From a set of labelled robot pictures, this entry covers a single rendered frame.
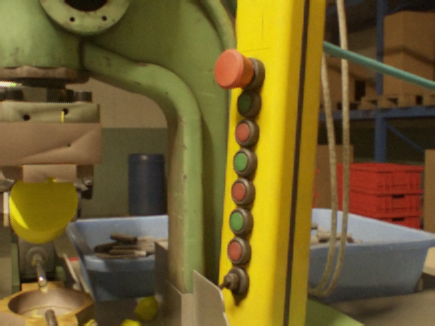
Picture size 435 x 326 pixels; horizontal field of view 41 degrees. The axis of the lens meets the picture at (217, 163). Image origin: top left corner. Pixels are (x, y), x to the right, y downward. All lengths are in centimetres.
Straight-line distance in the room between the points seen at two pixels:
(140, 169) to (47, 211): 691
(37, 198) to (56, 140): 12
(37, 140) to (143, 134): 850
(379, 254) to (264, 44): 48
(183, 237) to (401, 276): 49
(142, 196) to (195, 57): 695
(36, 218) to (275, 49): 30
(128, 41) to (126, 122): 836
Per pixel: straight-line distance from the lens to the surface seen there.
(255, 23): 62
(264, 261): 59
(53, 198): 64
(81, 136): 54
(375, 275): 98
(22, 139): 53
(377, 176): 432
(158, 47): 63
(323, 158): 843
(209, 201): 64
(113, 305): 78
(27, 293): 69
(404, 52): 684
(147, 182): 754
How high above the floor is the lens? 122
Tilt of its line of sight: 3 degrees down
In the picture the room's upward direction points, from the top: straight up
